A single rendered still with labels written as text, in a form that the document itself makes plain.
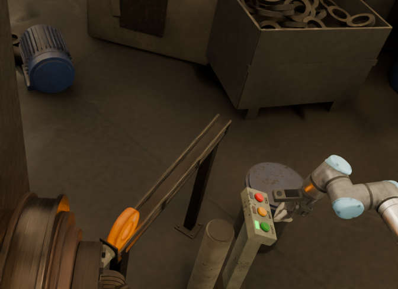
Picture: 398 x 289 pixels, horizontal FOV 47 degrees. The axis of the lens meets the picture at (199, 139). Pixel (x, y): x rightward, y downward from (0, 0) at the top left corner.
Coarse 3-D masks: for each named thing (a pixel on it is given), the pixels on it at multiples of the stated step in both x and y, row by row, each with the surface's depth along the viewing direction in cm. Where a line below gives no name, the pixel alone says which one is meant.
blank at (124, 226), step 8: (128, 208) 156; (120, 216) 152; (128, 216) 153; (136, 216) 159; (120, 224) 151; (128, 224) 155; (136, 224) 164; (112, 232) 151; (120, 232) 151; (128, 232) 161; (112, 240) 151; (120, 240) 155
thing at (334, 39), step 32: (224, 0) 311; (256, 0) 320; (288, 0) 309; (320, 0) 338; (352, 0) 338; (224, 32) 316; (256, 32) 274; (288, 32) 278; (320, 32) 287; (352, 32) 296; (384, 32) 306; (224, 64) 322; (256, 64) 289; (288, 64) 297; (320, 64) 307; (352, 64) 317; (256, 96) 310; (288, 96) 320; (320, 96) 332; (352, 96) 344
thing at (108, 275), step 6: (108, 270) 166; (102, 276) 163; (108, 276) 163; (114, 276) 163; (120, 276) 166; (108, 282) 161; (114, 282) 162; (120, 282) 164; (108, 288) 160; (114, 288) 160
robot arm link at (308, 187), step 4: (308, 176) 166; (304, 180) 167; (308, 180) 164; (304, 184) 165; (308, 184) 164; (312, 184) 162; (304, 188) 165; (308, 188) 164; (312, 188) 163; (308, 192) 164; (312, 192) 163; (316, 192) 162; (320, 192) 162; (312, 196) 164; (316, 196) 163; (320, 196) 164
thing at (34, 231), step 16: (32, 208) 85; (48, 208) 86; (64, 208) 96; (32, 224) 81; (48, 224) 80; (16, 240) 78; (32, 240) 78; (48, 240) 77; (16, 256) 75; (32, 256) 76; (48, 256) 77; (16, 272) 74; (32, 272) 74; (0, 288) 72; (16, 288) 73; (32, 288) 73
